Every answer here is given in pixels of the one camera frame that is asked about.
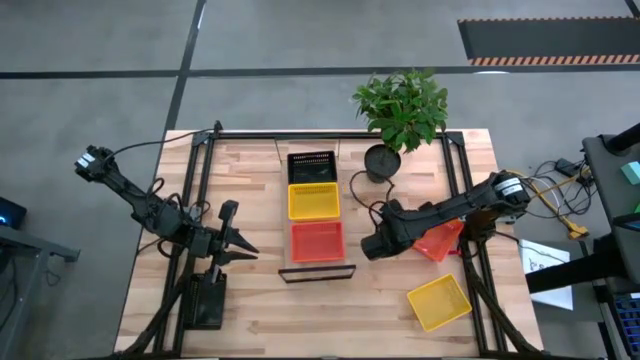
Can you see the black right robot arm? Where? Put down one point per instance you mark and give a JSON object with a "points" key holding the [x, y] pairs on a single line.
{"points": [[450, 207]]}

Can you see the black device with blue light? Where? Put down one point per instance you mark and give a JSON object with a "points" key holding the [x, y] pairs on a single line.
{"points": [[12, 212]]}

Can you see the white paper sheet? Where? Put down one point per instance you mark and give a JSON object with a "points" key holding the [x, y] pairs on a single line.
{"points": [[550, 295]]}

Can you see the black power adapter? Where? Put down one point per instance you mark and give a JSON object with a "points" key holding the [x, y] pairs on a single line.
{"points": [[567, 166]]}

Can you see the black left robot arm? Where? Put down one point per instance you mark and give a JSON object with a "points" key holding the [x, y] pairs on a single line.
{"points": [[125, 189]]}

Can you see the grey desk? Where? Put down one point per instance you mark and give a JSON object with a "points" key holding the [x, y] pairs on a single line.
{"points": [[25, 240]]}

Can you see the blue crate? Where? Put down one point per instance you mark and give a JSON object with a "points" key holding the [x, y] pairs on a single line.
{"points": [[630, 320]]}

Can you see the teal block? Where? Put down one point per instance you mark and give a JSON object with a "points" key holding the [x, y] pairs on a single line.
{"points": [[631, 172]]}

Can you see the grey equipment cart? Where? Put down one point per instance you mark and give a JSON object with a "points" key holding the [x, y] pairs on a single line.
{"points": [[610, 190]]}

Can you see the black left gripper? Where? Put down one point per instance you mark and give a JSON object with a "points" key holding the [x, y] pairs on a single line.
{"points": [[202, 242]]}

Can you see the black hazard striped floor mat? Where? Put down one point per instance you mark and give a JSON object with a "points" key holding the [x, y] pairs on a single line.
{"points": [[550, 37]]}

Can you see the red plastic slotted basket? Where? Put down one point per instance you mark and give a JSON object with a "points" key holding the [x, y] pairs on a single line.
{"points": [[317, 242], [440, 242]]}

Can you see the green potted plant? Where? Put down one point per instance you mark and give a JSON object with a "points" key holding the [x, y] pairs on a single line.
{"points": [[400, 110]]}

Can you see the black aluminium rig frame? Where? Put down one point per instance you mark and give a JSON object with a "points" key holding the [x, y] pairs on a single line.
{"points": [[300, 135]]}

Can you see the yellow plastic slotted basket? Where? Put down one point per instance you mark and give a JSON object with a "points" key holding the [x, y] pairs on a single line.
{"points": [[439, 302], [314, 202]]}

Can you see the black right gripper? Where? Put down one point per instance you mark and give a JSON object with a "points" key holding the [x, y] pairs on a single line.
{"points": [[385, 235]]}

